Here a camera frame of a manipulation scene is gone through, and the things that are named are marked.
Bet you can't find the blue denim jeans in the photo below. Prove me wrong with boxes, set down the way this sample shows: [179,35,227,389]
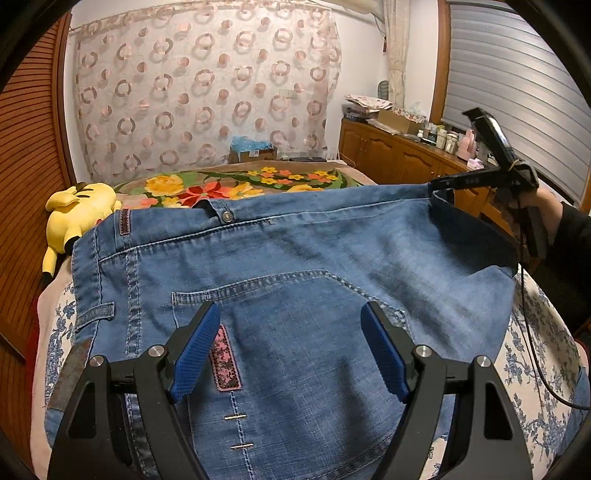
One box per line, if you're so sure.
[45,185,522,479]

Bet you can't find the right forearm black sleeve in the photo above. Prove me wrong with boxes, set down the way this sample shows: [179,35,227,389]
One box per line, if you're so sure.
[534,203,590,331]

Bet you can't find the person's right hand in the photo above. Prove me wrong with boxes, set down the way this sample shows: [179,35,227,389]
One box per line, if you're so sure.
[502,187,563,245]

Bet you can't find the blue floral white bedsheet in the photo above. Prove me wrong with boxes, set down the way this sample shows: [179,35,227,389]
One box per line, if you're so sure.
[30,261,590,479]

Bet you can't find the grey window blind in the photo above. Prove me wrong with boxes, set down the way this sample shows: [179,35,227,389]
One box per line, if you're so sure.
[442,1,590,203]

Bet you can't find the brown wooden dresser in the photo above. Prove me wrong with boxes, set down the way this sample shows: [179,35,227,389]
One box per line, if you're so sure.
[337,117,518,236]

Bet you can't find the open cardboard box on dresser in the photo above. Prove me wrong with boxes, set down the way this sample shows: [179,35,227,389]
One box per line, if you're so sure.
[377,108,427,134]

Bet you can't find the yellow Pikachu plush toy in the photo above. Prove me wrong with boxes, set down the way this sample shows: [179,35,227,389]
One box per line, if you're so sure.
[42,182,122,284]

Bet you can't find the colourful floral blanket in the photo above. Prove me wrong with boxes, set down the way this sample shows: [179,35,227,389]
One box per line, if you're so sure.
[115,160,374,209]

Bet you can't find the cardboard box with blue bag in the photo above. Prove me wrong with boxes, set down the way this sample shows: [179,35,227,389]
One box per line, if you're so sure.
[228,136,276,164]

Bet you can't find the brown louvered wardrobe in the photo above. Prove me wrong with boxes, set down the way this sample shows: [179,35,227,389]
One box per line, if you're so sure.
[1,14,75,463]

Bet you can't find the pink circle patterned curtain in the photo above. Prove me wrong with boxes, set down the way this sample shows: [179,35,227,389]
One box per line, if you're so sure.
[73,1,342,185]

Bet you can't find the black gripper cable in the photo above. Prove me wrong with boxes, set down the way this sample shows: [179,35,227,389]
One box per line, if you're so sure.
[517,202,591,411]

